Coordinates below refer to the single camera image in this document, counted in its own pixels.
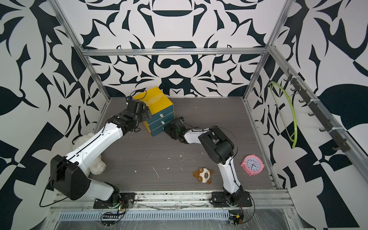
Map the yellow teal drawer cabinet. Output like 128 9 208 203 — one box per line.
133 87 175 137

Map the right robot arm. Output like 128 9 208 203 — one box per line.
163 117 243 206

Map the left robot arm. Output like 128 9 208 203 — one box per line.
48 97 152 204

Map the brown white plush toy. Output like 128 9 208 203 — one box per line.
193 168 213 184

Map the white teddy bear pink shirt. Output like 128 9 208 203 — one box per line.
72 133 106 177

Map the pink alarm clock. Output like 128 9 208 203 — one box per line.
241 154 265 176

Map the green hanging hoop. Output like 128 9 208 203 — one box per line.
268 81 298 149

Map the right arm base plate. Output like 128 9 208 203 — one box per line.
209 190 253 208

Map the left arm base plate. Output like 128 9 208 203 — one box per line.
93 192 136 209

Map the black wall hook rack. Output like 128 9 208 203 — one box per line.
285 68 354 153

